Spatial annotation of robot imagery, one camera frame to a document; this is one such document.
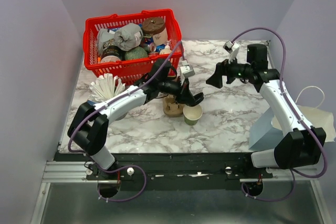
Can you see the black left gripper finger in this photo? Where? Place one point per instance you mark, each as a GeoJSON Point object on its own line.
{"type": "Point", "coordinates": [188, 101]}
{"type": "Point", "coordinates": [198, 98]}

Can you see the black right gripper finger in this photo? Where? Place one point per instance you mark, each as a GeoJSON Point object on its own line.
{"type": "Point", "coordinates": [230, 78]}
{"type": "Point", "coordinates": [216, 79]}

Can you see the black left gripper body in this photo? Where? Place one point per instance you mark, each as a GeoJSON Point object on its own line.
{"type": "Point", "coordinates": [178, 88]}

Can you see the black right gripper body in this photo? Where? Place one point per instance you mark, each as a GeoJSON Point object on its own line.
{"type": "Point", "coordinates": [238, 70]}

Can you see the green paper coffee cup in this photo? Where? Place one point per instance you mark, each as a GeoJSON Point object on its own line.
{"type": "Point", "coordinates": [192, 114]}

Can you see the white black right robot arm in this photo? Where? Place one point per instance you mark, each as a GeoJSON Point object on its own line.
{"type": "Point", "coordinates": [292, 139]}

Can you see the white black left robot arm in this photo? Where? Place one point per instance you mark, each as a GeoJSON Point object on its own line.
{"type": "Point", "coordinates": [90, 124]}

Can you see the white paper takeout bag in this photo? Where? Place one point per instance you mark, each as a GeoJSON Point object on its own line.
{"type": "Point", "coordinates": [313, 119]}

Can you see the brown cardboard cup carrier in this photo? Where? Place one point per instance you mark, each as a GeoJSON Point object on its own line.
{"type": "Point", "coordinates": [171, 108]}

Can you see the small pump lotion bottle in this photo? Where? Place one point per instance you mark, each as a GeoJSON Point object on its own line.
{"type": "Point", "coordinates": [167, 48]}

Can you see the red plastic shopping basket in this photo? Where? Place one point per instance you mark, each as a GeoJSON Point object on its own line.
{"type": "Point", "coordinates": [128, 70]}

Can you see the green round sponge ball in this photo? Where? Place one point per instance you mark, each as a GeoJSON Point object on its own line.
{"type": "Point", "coordinates": [135, 53]}

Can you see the light blue paper bag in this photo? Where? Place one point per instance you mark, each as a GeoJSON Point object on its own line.
{"type": "Point", "coordinates": [263, 135]}

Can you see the brown lidded beige jar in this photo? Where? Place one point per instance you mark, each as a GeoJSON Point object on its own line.
{"type": "Point", "coordinates": [155, 29]}

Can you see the grey rolled cloth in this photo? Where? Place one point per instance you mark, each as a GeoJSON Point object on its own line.
{"type": "Point", "coordinates": [128, 37]}

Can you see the white paper straws bundle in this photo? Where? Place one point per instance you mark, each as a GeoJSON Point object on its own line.
{"type": "Point", "coordinates": [105, 87]}

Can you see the dark labelled snack bag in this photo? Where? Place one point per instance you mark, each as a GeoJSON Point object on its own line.
{"type": "Point", "coordinates": [107, 50]}

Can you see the blue napkin box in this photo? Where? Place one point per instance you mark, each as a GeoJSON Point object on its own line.
{"type": "Point", "coordinates": [92, 103]}

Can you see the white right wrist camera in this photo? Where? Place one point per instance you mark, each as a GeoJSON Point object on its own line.
{"type": "Point", "coordinates": [232, 48]}

